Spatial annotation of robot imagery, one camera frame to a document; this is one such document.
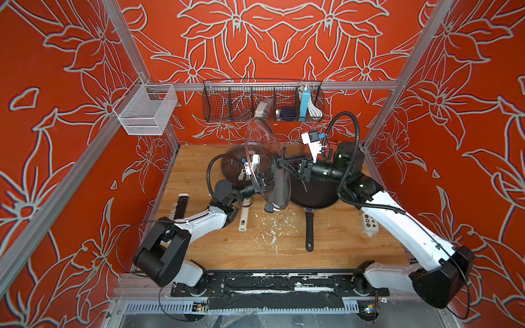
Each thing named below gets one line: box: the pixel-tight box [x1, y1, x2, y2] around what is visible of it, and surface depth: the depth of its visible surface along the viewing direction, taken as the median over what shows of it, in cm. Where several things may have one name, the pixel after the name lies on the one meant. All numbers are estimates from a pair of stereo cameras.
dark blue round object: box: [280, 106, 297, 122], surface depth 97 cm
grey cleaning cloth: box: [264, 163, 291, 214], surface depth 66 cm
